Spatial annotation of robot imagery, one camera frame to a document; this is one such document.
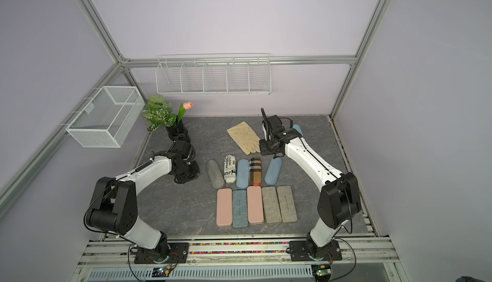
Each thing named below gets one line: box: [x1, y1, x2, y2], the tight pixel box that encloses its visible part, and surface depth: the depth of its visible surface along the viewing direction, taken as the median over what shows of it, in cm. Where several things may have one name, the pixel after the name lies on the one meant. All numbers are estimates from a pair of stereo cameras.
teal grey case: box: [231, 189, 249, 228], surface depth 83 cm
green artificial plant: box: [140, 94, 177, 133], surface depth 88 cm
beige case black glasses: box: [249, 157, 262, 186], surface depth 95 cm
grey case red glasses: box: [276, 185, 298, 223], surface depth 84 cm
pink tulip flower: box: [183, 101, 194, 110], surface depth 91 cm
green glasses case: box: [261, 186, 282, 224], surface depth 84 cm
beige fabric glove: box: [226, 121, 261, 156], surface depth 114 cm
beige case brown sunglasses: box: [223, 154, 237, 184], surface depth 96 cm
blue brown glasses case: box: [264, 157, 283, 186], surface depth 95 cm
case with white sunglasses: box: [235, 158, 250, 189], surface depth 94 cm
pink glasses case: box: [246, 185, 264, 225], surface depth 84 cm
